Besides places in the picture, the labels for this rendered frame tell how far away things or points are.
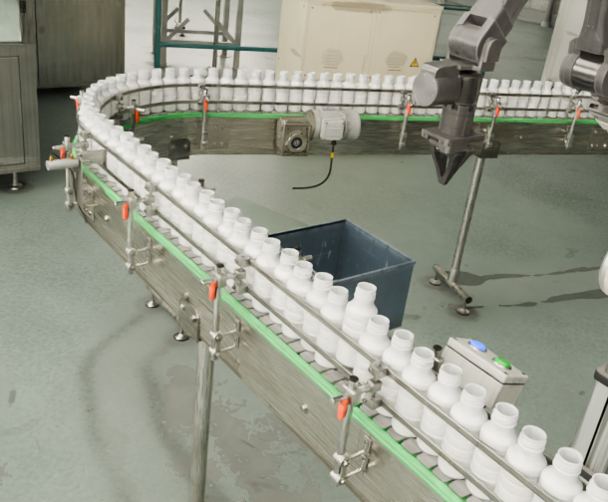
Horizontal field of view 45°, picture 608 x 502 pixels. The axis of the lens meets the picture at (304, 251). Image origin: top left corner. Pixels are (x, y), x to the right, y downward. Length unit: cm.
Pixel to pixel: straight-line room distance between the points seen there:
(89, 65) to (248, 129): 382
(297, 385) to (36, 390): 170
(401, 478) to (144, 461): 151
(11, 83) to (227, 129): 181
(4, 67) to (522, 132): 282
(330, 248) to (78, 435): 118
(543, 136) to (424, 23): 232
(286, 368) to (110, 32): 548
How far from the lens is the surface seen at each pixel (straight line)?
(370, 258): 221
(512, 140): 366
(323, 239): 224
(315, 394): 147
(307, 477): 269
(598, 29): 157
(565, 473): 115
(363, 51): 568
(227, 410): 293
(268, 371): 160
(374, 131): 328
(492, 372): 136
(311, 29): 550
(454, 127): 131
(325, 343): 144
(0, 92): 454
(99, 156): 227
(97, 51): 677
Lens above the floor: 184
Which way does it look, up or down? 26 degrees down
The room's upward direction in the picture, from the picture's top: 7 degrees clockwise
